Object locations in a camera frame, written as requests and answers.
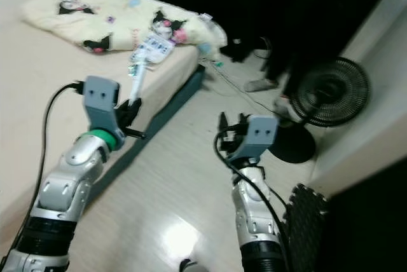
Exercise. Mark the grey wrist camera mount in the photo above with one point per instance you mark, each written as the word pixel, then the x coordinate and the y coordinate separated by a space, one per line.
pixel 102 103
pixel 259 135

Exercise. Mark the beige sheeted bed mattress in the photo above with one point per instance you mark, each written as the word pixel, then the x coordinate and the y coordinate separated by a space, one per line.
pixel 38 107

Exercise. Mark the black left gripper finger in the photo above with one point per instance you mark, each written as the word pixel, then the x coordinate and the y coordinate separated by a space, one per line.
pixel 133 112

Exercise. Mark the black foam puzzle mat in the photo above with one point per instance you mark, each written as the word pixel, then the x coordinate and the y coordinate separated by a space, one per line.
pixel 305 221

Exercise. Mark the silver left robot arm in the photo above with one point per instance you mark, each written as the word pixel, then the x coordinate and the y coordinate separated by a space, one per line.
pixel 76 176

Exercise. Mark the black standing fan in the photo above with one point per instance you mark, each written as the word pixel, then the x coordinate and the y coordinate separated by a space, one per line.
pixel 331 91

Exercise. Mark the black door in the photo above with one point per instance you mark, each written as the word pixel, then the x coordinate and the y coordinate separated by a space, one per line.
pixel 369 221

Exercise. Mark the cream cartoon print blanket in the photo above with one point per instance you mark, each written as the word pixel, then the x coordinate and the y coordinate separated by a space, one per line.
pixel 48 18

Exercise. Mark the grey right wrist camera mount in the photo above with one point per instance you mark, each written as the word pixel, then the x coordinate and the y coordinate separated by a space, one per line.
pixel 259 135

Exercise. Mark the grey right robot leg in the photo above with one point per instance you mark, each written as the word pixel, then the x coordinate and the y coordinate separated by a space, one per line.
pixel 188 265

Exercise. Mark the blue white paperback book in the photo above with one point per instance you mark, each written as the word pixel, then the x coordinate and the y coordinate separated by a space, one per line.
pixel 152 48

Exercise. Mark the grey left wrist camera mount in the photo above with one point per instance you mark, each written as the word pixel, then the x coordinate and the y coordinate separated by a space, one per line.
pixel 102 103

